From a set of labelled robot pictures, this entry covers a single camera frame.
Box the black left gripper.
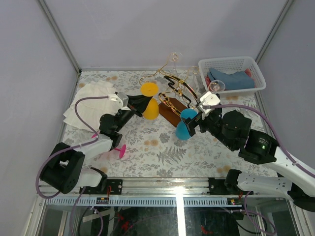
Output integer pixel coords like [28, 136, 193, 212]
[115, 92, 152, 133]

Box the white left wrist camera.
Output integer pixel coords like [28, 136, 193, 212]
[108, 92, 128, 110]

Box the white cloth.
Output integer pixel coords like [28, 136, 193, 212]
[63, 81, 119, 130]

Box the gold wire wine glass rack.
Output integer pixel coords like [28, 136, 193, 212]
[139, 54, 200, 127]

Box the aluminium mounting rail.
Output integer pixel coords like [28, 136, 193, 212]
[36, 177, 237, 197]

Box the yellow plastic goblet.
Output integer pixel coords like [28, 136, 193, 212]
[140, 82, 159, 120]

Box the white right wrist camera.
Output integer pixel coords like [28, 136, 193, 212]
[197, 91, 221, 116]

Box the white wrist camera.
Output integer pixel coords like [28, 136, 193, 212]
[108, 92, 128, 110]
[197, 91, 221, 116]

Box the white plastic basket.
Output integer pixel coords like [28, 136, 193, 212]
[198, 56, 266, 97]

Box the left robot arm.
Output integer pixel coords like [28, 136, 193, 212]
[35, 93, 151, 198]

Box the pink plastic wine glass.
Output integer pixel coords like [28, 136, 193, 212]
[92, 132, 126, 159]

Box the ribbed clear wine glass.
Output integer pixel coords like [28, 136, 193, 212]
[168, 52, 183, 77]

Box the blue cloth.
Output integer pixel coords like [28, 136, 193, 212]
[206, 67, 255, 89]

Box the blue plastic wine glass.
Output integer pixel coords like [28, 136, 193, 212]
[175, 109, 197, 140]

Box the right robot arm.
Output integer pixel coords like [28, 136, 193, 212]
[182, 105, 315, 212]

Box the slotted cable duct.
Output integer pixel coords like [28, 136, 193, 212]
[47, 196, 241, 207]

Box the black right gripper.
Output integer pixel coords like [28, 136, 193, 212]
[181, 107, 235, 149]

